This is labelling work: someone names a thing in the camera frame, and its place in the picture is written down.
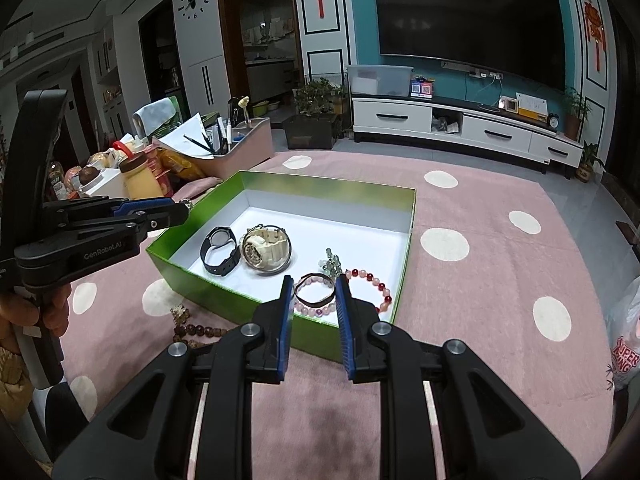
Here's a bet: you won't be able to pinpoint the plant in glass tank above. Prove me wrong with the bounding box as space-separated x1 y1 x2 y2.
282 79 348 150

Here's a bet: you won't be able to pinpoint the white storage cube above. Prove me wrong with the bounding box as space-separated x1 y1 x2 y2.
80 167 126 198

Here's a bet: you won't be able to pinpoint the orange snack packet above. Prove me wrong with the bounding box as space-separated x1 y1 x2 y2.
157 147 208 181

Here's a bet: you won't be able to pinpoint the black wristwatch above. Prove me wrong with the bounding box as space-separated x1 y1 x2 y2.
200 226 240 276

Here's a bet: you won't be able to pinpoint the black wall clock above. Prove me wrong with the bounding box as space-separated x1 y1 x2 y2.
176 0 213 21

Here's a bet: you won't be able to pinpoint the black hair tie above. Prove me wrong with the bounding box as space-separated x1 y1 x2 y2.
294 273 337 308

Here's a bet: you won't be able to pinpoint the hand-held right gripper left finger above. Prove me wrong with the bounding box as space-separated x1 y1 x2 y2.
52 274 296 480

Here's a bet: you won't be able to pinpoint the green cardboard box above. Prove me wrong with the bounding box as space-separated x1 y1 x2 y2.
146 170 417 363

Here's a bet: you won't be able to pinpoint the red bead bracelet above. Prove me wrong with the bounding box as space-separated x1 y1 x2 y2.
344 268 394 314

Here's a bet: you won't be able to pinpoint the person's left hand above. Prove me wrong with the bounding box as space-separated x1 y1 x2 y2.
0 284 69 338

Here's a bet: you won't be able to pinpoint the pink storage bin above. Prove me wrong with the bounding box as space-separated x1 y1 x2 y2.
200 117 275 180

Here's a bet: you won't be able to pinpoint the silver bangle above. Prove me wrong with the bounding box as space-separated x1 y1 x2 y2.
242 223 292 276

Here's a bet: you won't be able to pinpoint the glass bottle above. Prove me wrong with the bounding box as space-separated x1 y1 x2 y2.
47 160 68 201

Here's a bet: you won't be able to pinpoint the grey white cloth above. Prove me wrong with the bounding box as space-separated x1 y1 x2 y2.
132 96 181 136

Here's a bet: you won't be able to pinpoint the yellow white desk calendar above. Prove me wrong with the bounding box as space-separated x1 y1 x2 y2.
515 92 547 121

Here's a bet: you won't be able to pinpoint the cream wristwatch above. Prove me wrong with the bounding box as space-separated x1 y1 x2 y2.
241 225 291 275

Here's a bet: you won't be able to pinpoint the pale crystal charm cluster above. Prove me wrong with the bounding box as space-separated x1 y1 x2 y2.
317 247 343 278

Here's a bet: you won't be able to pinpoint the black television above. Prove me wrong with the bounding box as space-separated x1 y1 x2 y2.
372 0 563 92

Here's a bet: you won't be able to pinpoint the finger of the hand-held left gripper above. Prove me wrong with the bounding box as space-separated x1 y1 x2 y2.
67 205 191 241
42 197 176 226

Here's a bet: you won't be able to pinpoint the bunch of pens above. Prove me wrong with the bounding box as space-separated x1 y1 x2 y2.
205 97 251 156

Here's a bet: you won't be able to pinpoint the brown wooden bead bracelet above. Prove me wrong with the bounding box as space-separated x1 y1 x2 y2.
172 322 236 356

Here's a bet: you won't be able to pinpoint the translucent storage box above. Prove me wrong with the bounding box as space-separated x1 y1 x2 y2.
346 65 415 98

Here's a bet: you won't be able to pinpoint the tall potted plant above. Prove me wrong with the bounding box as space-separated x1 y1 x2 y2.
562 87 591 141

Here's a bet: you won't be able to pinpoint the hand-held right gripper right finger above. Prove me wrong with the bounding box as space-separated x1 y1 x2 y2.
334 274 583 480

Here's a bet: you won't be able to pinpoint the yellow bear bottle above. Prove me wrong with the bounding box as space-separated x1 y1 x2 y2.
112 141 166 200

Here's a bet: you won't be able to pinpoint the small potted plant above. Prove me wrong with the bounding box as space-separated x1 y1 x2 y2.
575 141 606 183

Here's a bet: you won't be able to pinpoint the white plastic bag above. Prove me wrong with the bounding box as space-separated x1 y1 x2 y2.
605 276 640 393

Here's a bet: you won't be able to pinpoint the pink polka dot blanket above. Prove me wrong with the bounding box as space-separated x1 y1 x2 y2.
55 150 616 480

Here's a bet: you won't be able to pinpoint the pink bead bracelet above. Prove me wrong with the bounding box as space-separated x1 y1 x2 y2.
294 287 337 317

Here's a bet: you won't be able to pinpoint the white television cabinet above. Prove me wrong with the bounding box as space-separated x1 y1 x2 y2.
350 94 585 165

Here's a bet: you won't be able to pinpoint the white papers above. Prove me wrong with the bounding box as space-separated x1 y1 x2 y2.
152 114 221 158

